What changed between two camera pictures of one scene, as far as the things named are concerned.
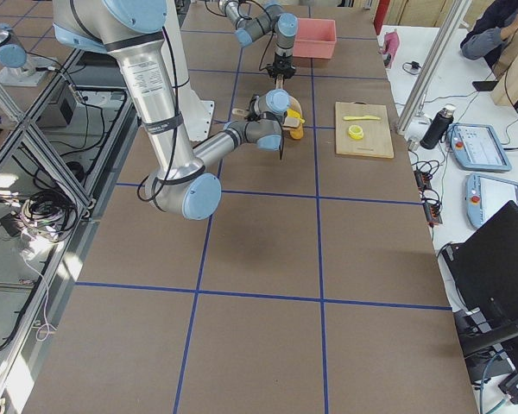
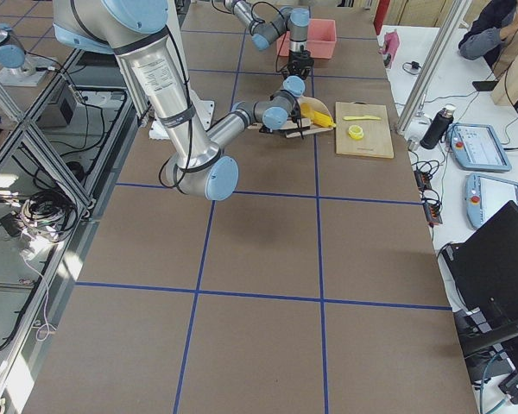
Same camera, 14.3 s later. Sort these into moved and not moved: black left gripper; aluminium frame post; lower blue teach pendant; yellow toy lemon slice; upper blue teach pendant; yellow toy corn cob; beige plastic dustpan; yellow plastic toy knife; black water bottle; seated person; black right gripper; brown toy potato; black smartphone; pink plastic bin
Moved: black left gripper; black right gripper; beige plastic dustpan; brown toy potato; yellow toy corn cob
Not moved: upper blue teach pendant; seated person; yellow toy lemon slice; black smartphone; lower blue teach pendant; yellow plastic toy knife; black water bottle; aluminium frame post; pink plastic bin
